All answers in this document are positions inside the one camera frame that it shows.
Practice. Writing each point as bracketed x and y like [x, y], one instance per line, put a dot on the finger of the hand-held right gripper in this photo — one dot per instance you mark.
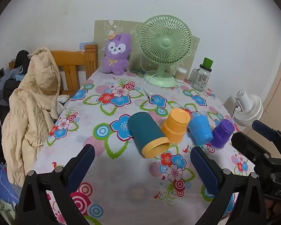
[250, 145]
[265, 130]

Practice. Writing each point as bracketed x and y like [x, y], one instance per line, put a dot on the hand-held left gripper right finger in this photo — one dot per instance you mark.
[205, 168]

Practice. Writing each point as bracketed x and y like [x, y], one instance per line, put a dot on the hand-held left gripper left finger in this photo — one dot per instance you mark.
[80, 166]

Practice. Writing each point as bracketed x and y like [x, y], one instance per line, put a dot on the teal cup with yellow rim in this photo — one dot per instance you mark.
[145, 131]

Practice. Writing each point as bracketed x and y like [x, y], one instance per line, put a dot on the purple cup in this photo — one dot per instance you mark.
[221, 133]

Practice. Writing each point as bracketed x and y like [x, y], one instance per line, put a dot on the blue cup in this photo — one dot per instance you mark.
[200, 129]

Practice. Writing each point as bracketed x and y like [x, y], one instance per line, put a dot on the orange cup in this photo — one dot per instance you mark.
[175, 124]

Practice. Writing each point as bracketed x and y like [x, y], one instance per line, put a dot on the person's right hand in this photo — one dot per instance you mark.
[275, 208]

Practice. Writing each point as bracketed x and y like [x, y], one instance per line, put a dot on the small white fan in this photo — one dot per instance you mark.
[248, 112]

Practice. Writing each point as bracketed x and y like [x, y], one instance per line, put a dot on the floral tablecloth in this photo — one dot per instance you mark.
[121, 168]

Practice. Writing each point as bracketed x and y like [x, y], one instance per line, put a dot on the white crumpled cloth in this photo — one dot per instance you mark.
[62, 99]

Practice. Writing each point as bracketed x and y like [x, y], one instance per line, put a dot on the beige padded coat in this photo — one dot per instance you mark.
[25, 112]

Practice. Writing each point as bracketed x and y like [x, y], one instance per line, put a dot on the blue checked bedding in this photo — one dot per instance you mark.
[2, 187]

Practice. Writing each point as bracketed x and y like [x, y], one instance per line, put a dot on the glass jar mug green lid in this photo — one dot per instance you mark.
[201, 79]

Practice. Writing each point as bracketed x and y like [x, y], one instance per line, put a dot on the cotton swab container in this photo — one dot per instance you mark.
[180, 75]

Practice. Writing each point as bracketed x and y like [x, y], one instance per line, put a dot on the purple plush rabbit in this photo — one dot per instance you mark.
[114, 61]

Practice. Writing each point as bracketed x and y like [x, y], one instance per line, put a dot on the black garment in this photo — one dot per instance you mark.
[22, 59]

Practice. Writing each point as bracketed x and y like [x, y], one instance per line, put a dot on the green desk fan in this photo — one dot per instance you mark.
[165, 42]

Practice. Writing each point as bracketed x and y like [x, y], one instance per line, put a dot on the green patterned board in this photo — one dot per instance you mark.
[103, 32]

